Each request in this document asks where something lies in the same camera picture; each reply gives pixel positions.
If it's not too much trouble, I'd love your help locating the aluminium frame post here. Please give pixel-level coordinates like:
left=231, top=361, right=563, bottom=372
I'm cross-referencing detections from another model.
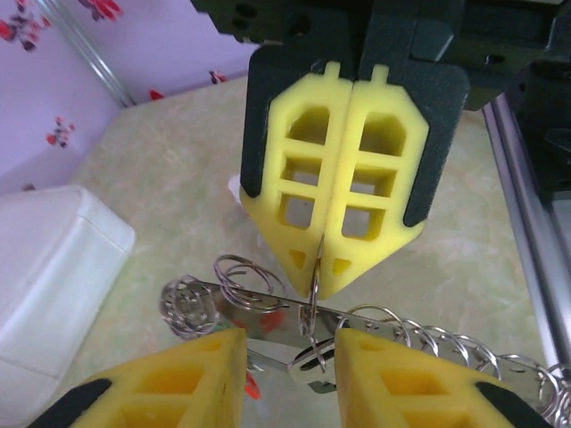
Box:
left=35, top=0, right=137, bottom=109

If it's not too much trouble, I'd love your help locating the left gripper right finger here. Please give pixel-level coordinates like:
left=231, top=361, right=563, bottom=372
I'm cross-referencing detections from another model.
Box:
left=334, top=326, right=553, bottom=428

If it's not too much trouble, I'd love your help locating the small white pill bottle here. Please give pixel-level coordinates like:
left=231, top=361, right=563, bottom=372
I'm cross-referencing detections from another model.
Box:
left=226, top=174, right=251, bottom=215

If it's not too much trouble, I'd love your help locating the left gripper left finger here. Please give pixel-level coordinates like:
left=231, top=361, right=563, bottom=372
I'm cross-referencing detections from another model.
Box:
left=28, top=327, right=250, bottom=428

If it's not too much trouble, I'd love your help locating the long aluminium frame rail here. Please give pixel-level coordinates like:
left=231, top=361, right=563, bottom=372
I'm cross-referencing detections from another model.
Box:
left=480, top=95, right=571, bottom=371

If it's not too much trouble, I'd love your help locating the metal key band with rings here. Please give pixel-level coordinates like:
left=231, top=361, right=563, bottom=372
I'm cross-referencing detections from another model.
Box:
left=159, top=240, right=571, bottom=428

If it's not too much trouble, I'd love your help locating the white zip case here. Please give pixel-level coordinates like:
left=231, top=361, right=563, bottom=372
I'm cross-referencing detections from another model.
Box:
left=0, top=184, right=137, bottom=428

